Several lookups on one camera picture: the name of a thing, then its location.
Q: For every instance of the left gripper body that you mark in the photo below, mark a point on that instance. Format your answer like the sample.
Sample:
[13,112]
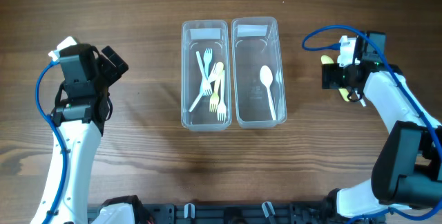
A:
[101,88]

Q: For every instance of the yellow plastic spoon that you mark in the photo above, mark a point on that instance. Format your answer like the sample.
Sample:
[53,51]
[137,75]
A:
[343,91]

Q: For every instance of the white spoon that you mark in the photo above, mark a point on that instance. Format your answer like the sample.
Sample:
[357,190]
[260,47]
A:
[266,78]
[362,102]

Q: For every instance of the white fork handle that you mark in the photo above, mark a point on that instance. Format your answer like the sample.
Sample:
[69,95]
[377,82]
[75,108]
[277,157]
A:
[206,87]

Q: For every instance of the light blue plastic fork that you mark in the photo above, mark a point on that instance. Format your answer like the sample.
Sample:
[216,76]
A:
[208,54]

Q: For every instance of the white fork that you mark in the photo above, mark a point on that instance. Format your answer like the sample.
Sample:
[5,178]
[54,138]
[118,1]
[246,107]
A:
[198,98]

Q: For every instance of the yellow plastic fork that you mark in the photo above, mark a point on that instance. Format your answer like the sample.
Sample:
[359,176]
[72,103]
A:
[215,77]

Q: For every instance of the white fork diagonal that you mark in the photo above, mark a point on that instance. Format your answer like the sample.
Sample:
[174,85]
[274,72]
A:
[222,109]

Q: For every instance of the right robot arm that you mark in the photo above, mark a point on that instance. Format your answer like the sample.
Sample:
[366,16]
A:
[406,178]

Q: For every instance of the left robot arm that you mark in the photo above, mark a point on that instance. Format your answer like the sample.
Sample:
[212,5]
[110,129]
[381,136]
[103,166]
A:
[65,196]

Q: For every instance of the right clear plastic container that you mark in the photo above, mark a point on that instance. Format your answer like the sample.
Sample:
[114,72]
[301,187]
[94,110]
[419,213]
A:
[255,43]

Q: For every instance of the clear plastic container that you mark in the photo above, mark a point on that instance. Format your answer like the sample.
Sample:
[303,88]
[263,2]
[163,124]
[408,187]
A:
[198,35]
[255,43]

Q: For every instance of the left clear plastic container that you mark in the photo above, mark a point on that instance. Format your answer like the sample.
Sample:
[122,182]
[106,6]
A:
[198,35]

